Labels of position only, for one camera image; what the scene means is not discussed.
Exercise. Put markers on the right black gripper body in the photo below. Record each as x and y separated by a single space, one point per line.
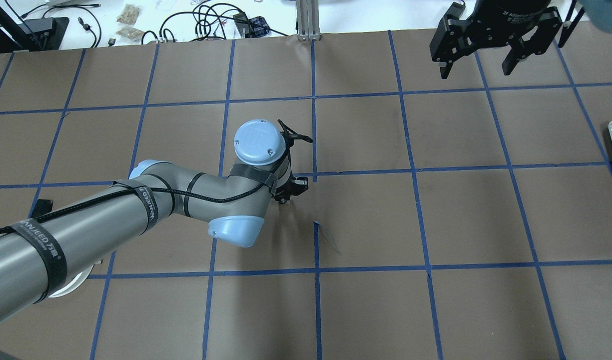
505 20

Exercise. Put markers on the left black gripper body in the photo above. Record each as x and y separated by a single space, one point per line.
297 186

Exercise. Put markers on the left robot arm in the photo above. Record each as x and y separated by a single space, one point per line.
40 256

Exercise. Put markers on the black monitor stand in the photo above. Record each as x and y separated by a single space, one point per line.
17 34

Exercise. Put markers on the black brake pad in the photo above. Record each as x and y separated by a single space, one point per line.
43 206

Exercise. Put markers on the white curved plastic piece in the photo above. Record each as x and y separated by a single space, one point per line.
76 282

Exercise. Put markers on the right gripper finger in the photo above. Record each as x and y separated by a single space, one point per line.
521 49
445 68

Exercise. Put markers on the aluminium frame post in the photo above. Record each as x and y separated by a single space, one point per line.
307 20

